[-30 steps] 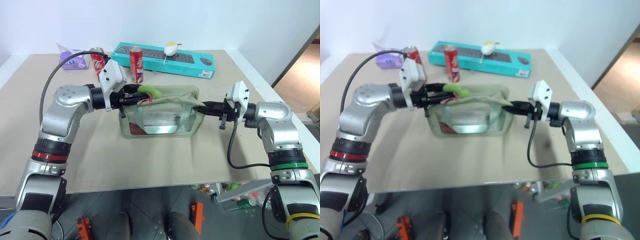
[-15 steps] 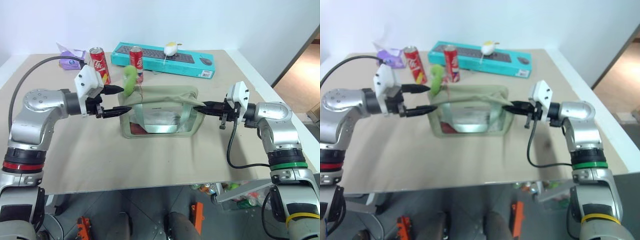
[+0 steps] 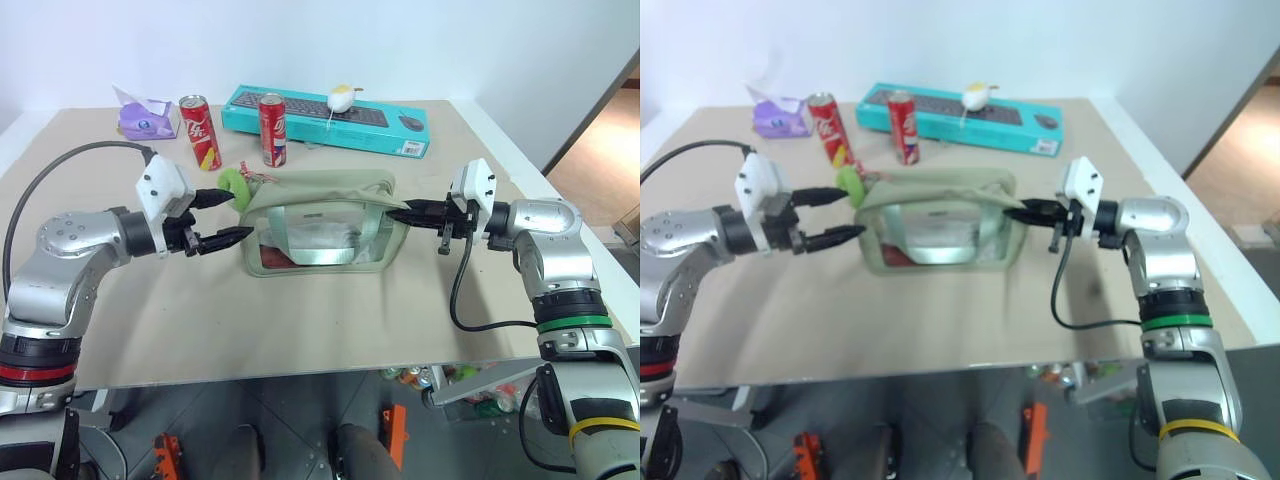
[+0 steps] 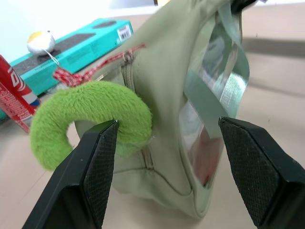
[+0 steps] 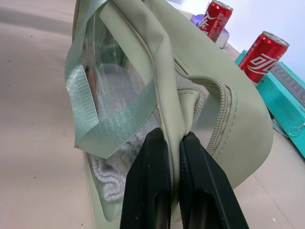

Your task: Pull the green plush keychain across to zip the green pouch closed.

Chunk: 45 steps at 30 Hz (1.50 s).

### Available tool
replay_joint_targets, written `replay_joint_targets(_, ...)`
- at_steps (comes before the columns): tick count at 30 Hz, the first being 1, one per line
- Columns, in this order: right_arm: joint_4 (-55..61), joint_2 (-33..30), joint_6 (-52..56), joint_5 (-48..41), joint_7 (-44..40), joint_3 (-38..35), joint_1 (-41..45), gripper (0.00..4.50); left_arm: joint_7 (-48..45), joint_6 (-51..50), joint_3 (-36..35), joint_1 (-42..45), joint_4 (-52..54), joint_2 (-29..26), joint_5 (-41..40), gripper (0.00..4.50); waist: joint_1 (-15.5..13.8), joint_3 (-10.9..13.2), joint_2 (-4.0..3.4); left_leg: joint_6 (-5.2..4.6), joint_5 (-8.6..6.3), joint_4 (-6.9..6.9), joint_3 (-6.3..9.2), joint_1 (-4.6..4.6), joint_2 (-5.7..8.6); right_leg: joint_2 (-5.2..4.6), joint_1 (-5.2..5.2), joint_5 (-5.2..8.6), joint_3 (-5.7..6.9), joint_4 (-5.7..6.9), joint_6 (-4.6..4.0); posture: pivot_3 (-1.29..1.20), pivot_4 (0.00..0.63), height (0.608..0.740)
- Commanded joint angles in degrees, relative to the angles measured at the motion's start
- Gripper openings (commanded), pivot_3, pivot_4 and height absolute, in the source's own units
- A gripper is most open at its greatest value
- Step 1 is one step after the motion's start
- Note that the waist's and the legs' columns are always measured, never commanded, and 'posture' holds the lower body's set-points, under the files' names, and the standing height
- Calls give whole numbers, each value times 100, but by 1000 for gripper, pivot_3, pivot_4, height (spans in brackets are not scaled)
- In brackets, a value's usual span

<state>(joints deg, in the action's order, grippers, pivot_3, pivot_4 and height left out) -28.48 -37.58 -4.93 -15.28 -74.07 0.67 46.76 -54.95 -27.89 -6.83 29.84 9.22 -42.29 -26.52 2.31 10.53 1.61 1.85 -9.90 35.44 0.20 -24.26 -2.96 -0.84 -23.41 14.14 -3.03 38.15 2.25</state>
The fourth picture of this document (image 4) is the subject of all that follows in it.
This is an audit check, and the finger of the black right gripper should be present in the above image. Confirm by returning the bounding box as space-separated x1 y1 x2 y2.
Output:
230 0 257 12

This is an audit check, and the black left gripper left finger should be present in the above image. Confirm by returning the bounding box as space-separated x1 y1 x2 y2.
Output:
22 120 119 229

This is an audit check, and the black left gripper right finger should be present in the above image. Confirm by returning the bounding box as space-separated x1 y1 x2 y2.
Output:
218 116 305 229

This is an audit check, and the green plush keychain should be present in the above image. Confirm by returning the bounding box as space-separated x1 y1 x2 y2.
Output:
30 80 153 171

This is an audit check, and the green fabric zip pouch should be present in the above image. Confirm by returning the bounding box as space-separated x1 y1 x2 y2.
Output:
90 0 251 220

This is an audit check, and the white yellow egg plush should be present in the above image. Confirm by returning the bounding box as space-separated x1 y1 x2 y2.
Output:
26 30 60 69

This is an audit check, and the red white gingham ribbon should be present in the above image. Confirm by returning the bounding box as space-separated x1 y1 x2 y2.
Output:
52 42 146 87

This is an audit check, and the red drink can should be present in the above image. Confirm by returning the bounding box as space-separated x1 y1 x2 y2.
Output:
0 54 42 134

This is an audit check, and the teal cardboard box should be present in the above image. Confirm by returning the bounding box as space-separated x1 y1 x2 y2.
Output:
0 18 133 122

